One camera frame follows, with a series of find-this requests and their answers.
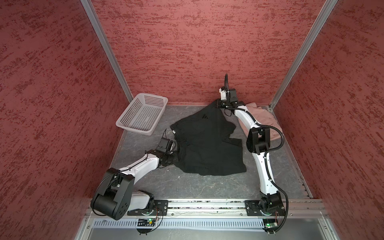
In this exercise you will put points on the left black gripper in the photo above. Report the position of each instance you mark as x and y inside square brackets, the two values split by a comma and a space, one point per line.
[175, 159]

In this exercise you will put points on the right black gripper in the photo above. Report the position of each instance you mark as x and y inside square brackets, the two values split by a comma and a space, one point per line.
[219, 102]

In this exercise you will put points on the black shorts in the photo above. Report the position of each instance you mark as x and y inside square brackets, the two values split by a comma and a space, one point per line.
[205, 146]

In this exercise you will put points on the pink shorts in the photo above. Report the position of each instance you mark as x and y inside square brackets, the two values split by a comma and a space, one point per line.
[264, 117]

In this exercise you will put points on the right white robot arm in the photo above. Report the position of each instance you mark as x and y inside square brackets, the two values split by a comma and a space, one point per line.
[259, 145]

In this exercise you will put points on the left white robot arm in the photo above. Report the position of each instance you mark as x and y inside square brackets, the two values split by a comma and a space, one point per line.
[115, 196]

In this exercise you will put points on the white plastic laundry basket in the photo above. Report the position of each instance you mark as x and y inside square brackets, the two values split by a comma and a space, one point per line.
[143, 114]

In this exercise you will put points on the left circuit board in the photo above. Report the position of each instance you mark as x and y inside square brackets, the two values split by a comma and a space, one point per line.
[146, 223]

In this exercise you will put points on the circuit board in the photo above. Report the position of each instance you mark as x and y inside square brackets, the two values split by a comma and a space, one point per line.
[270, 225]
[146, 223]

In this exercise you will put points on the right circuit board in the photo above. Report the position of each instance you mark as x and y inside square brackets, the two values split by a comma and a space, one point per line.
[270, 225]

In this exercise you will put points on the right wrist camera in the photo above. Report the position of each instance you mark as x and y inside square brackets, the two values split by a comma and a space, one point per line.
[228, 95]

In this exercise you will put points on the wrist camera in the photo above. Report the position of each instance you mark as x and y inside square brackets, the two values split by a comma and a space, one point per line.
[165, 146]
[228, 95]

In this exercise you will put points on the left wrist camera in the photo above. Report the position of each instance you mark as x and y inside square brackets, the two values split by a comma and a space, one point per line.
[165, 146]

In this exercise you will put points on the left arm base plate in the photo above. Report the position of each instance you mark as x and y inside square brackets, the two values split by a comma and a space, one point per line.
[154, 208]

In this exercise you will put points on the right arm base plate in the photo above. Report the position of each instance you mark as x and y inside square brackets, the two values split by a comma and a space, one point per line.
[264, 208]

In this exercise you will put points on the white slotted cable duct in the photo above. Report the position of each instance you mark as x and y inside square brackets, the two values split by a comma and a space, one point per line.
[226, 224]

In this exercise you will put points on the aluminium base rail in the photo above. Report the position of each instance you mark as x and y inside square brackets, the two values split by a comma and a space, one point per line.
[231, 208]

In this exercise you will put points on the right aluminium corner post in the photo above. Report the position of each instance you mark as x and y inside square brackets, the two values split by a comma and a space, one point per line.
[318, 24]

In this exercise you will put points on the aluminium corner post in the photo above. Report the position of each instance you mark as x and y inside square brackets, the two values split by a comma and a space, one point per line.
[318, 24]
[97, 26]

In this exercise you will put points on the left aluminium corner post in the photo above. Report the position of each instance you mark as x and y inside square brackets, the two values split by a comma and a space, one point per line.
[97, 26]

